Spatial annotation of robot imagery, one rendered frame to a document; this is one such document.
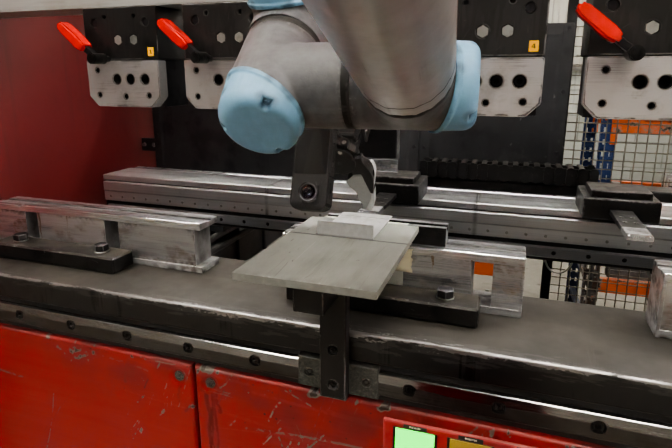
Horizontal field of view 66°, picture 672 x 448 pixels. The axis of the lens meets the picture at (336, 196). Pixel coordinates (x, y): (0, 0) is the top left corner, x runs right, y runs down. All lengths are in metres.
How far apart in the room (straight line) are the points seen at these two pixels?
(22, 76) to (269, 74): 1.02
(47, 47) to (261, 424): 1.01
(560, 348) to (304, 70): 0.52
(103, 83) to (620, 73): 0.81
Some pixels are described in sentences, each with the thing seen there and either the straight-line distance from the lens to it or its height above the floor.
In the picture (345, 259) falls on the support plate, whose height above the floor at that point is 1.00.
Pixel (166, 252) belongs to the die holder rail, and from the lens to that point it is 1.02.
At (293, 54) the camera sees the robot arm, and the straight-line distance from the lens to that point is 0.45.
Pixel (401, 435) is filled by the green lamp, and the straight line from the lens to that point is 0.67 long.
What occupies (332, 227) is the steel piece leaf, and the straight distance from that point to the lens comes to 0.76.
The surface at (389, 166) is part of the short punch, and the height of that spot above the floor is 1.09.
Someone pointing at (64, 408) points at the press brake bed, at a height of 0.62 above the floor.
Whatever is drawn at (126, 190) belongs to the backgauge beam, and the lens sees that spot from 1.38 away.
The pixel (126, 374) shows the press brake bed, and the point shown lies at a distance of 1.02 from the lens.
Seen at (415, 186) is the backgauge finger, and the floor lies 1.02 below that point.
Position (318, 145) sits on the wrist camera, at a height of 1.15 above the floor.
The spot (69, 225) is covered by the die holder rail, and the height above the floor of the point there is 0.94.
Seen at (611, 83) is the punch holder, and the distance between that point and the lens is 0.76.
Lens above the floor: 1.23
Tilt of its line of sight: 13 degrees down
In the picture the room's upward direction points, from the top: straight up
